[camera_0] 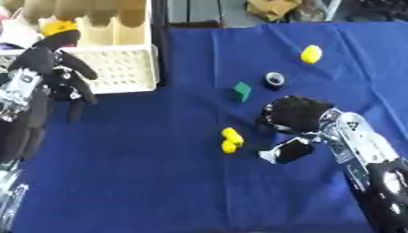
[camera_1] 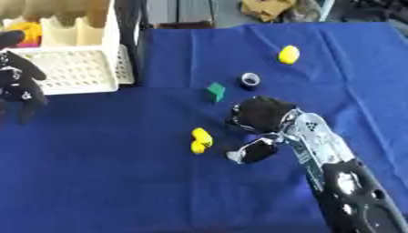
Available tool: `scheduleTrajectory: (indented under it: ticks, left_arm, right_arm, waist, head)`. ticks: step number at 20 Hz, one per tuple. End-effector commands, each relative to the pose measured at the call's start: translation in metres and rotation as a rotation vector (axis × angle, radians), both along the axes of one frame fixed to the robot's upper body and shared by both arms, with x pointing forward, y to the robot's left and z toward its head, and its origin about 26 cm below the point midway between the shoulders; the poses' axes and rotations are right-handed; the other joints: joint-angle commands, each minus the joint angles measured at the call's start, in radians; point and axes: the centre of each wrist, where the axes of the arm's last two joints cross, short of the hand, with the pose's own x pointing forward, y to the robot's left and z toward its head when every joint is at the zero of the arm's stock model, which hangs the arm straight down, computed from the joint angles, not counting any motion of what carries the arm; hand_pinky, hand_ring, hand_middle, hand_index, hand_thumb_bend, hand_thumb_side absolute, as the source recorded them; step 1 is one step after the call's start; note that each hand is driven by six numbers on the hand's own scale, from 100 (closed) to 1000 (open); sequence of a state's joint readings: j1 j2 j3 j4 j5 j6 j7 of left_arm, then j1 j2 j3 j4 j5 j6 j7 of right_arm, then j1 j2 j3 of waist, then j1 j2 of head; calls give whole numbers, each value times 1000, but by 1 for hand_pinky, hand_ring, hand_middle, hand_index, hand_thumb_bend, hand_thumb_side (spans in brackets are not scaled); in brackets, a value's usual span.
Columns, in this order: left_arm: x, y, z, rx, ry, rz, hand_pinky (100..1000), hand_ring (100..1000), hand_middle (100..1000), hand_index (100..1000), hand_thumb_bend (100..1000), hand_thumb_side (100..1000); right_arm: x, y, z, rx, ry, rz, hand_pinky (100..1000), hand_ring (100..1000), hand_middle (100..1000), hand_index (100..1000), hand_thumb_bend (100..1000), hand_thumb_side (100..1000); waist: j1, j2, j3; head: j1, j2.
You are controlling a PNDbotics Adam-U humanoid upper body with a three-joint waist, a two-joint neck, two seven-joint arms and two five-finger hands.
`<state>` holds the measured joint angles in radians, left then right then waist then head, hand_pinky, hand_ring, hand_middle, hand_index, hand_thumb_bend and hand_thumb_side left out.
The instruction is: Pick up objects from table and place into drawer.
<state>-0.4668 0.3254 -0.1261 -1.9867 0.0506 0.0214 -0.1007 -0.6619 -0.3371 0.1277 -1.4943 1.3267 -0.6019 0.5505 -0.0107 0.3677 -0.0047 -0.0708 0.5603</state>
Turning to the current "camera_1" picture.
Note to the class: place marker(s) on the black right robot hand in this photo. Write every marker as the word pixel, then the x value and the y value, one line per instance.
pixel 261 113

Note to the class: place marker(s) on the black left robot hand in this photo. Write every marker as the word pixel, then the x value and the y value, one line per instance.
pixel 17 82

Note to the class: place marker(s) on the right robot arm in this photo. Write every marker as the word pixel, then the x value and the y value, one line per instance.
pixel 340 170

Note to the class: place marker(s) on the pale compartment drawer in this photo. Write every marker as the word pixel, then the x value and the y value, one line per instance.
pixel 74 51

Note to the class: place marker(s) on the pink toy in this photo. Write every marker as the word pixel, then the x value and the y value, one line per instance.
pixel 27 45

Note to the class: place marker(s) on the green block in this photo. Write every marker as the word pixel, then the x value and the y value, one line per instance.
pixel 215 92

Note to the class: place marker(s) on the yellow toy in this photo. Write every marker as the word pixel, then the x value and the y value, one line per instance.
pixel 27 31

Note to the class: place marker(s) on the yellow toy lemon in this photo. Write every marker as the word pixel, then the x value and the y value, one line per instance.
pixel 289 54

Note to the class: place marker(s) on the yellow toy duck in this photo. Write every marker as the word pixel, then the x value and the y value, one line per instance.
pixel 201 140

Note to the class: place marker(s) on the tan cardboard piece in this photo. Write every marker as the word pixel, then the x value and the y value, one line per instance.
pixel 265 8

